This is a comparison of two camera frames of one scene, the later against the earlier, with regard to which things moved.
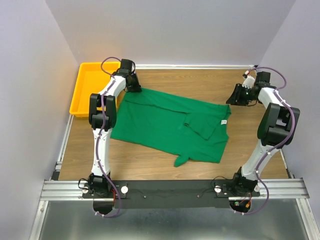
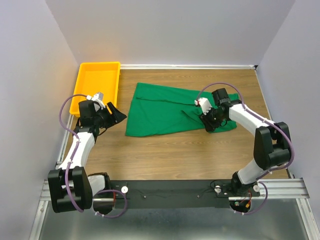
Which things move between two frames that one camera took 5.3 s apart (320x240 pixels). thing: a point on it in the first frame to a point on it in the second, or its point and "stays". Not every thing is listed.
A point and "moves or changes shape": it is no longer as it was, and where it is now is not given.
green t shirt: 188,129 moves or changes shape
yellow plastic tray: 91,79 stays
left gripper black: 136,87 to 116,117
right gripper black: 235,98 to 209,126
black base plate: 171,193 stays
